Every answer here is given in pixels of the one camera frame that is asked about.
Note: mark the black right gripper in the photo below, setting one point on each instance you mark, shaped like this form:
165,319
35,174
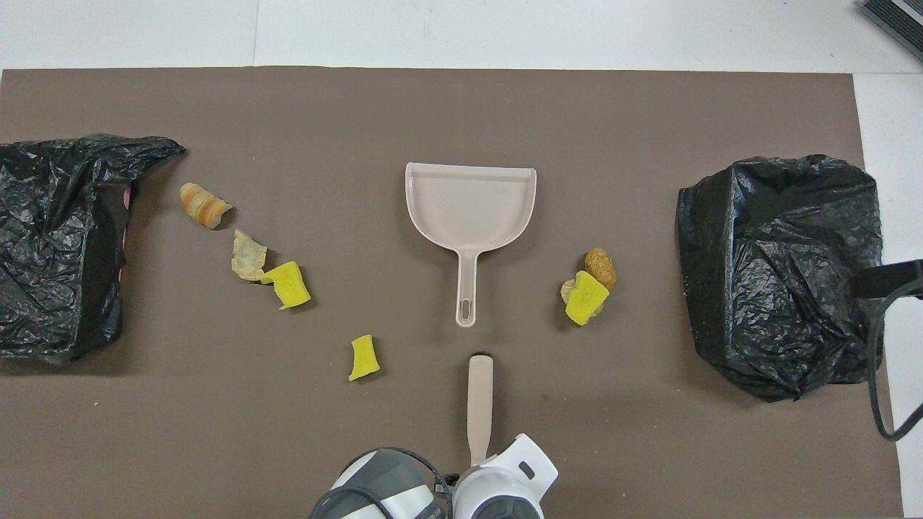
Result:
908,277

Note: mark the brown oval bread nugget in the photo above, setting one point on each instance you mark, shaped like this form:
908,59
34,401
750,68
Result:
601,265

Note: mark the yellow sponge with green back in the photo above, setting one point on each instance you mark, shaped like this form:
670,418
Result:
586,299

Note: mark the small pale bread piece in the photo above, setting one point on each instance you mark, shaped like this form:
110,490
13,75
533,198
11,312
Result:
568,290

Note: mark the beige plastic dustpan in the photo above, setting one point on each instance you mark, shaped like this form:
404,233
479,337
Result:
469,209

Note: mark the beige brush with black bristles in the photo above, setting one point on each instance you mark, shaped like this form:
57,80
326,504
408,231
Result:
480,404

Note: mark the small yellow sponge piece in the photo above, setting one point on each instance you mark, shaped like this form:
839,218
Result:
364,358

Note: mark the large yellow sponge piece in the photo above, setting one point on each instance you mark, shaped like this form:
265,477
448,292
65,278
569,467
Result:
288,285

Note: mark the pale flaky bread chunk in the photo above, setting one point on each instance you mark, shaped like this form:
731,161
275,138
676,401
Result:
248,256

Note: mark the striped golden croissant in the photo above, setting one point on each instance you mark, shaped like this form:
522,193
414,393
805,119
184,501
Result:
204,205

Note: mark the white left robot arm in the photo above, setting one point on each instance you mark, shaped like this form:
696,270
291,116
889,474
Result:
505,483

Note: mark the black plastic trash bag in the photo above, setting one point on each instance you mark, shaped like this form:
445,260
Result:
793,288
50,252

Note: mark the dark grey ribbed device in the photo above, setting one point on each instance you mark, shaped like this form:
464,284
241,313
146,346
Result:
898,18

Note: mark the brown table mat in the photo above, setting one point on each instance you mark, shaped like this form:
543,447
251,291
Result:
461,108

